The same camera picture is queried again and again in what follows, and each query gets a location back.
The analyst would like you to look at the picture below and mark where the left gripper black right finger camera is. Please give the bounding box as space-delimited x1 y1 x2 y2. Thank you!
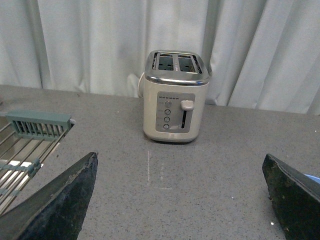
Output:
262 153 320 240

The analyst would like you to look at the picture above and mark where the cream two-slot toaster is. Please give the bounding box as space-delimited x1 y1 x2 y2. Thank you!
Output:
143 50 210 143

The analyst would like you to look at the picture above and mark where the blue bowl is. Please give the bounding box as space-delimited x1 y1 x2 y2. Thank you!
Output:
305 174 320 184

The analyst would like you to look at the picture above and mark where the white curtain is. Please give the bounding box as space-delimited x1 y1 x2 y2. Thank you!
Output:
0 0 320 115

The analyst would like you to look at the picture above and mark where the metal dish rack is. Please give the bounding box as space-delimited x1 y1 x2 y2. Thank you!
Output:
0 110 75 214

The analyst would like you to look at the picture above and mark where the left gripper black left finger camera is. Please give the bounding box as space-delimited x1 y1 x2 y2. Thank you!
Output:
0 152 98 240

